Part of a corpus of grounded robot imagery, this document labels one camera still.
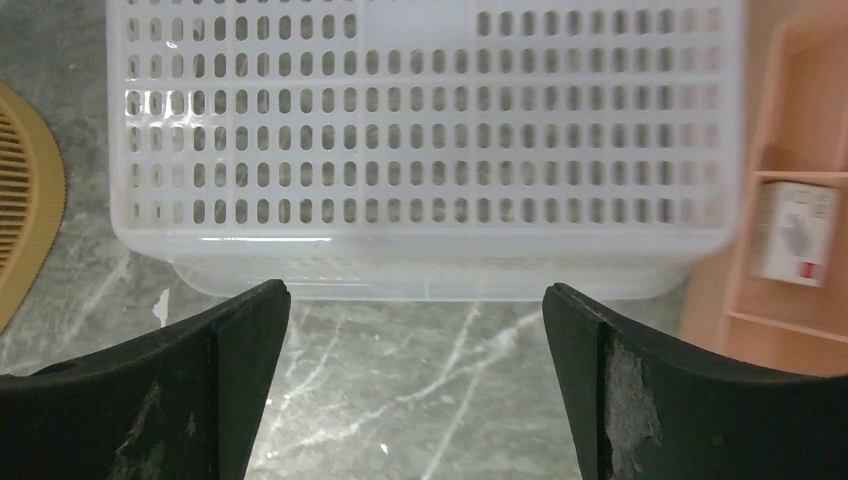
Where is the white paper card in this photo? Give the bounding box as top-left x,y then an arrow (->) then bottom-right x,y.
750,181 -> 842,288

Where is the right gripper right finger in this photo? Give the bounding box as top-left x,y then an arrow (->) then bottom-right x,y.
542,283 -> 847,479

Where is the yellow mesh waste basket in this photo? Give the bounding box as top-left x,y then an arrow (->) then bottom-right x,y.
1,84 -> 66,329

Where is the light green plastic basket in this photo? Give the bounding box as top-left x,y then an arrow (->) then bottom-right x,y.
105,0 -> 747,301

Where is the orange plastic file organizer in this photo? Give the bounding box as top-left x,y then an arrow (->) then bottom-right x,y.
680,1 -> 847,376

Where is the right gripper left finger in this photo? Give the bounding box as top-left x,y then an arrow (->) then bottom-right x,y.
1,280 -> 291,479

